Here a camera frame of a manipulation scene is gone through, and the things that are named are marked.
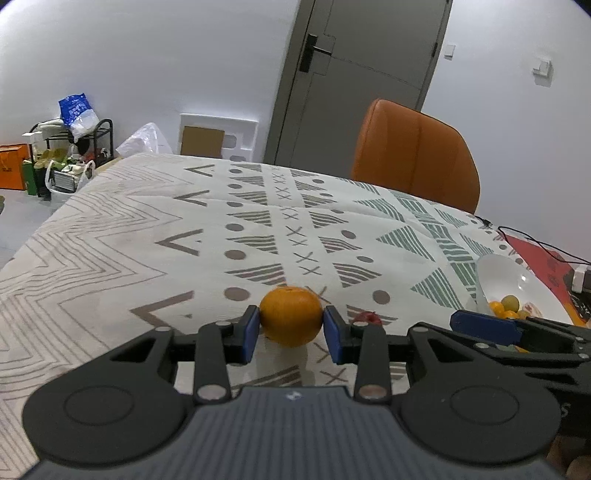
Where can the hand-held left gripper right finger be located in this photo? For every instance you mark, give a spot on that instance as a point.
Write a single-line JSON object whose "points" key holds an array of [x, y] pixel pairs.
{"points": [[333, 336]]}

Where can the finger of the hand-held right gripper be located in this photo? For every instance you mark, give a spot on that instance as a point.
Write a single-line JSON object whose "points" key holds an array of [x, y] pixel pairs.
{"points": [[485, 324], [531, 357]]}

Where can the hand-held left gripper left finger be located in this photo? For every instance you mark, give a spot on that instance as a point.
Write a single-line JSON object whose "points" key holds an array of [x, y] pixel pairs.
{"points": [[249, 333]]}

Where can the small tangerine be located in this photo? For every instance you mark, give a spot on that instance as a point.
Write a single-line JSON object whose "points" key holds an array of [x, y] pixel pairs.
{"points": [[510, 315], [495, 307]]}

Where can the green round fruit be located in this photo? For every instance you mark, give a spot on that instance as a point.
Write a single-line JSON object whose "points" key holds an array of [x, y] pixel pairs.
{"points": [[524, 314]]}

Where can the large orange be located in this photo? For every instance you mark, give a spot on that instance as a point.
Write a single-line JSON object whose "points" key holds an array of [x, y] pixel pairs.
{"points": [[291, 316]]}

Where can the white bowl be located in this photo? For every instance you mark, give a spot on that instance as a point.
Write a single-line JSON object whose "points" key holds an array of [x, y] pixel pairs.
{"points": [[498, 277]]}

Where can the yellow-green round fruit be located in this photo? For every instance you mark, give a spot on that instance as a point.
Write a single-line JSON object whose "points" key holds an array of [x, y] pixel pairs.
{"points": [[510, 302]]}

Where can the small red apple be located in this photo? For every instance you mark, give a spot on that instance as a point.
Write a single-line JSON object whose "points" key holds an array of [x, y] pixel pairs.
{"points": [[367, 318]]}

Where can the white power adapter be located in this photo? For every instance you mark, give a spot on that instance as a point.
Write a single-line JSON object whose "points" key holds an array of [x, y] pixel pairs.
{"points": [[581, 279]]}

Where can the red mat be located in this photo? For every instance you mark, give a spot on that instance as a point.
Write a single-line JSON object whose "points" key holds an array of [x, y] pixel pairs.
{"points": [[540, 261]]}

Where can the patterned tablecloth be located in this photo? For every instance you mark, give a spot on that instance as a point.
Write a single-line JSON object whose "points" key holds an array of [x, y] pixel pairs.
{"points": [[138, 258]]}

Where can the orange leather chair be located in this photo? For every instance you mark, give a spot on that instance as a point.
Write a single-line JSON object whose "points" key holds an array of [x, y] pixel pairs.
{"points": [[415, 157]]}

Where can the brown cardboard sheet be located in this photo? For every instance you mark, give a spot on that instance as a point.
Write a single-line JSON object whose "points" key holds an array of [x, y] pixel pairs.
{"points": [[202, 141]]}

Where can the white foam packaging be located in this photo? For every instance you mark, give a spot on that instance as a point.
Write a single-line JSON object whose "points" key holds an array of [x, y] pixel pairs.
{"points": [[240, 134]]}

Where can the white plastic bag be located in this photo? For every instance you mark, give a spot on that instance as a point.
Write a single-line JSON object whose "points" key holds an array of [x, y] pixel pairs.
{"points": [[143, 141]]}

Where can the white storage basket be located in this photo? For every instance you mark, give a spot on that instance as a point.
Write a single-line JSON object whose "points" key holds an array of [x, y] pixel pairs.
{"points": [[64, 182]]}

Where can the black metal rack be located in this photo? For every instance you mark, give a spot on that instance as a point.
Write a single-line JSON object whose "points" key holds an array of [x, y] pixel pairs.
{"points": [[107, 138]]}

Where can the grey door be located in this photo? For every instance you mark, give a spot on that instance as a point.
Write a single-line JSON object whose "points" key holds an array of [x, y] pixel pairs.
{"points": [[360, 92]]}

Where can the green box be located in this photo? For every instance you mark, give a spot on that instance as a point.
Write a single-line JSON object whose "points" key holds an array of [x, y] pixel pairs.
{"points": [[31, 177]]}

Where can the blue plastic bag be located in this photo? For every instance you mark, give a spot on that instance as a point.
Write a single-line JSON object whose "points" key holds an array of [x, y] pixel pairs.
{"points": [[76, 113]]}

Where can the black door lock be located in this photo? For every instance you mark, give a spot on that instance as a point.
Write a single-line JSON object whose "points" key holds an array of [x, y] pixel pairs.
{"points": [[309, 53]]}

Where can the orange paper bag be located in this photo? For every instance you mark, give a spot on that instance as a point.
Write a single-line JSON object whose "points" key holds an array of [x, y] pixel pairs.
{"points": [[13, 167]]}

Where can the white box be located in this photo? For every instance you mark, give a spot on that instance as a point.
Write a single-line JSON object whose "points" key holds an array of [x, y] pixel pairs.
{"points": [[46, 127]]}

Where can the white wall socket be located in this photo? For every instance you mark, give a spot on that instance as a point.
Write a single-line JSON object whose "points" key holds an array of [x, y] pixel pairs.
{"points": [[542, 67]]}

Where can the white light switch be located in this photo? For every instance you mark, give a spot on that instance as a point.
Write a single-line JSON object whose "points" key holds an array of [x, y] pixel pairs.
{"points": [[450, 50]]}

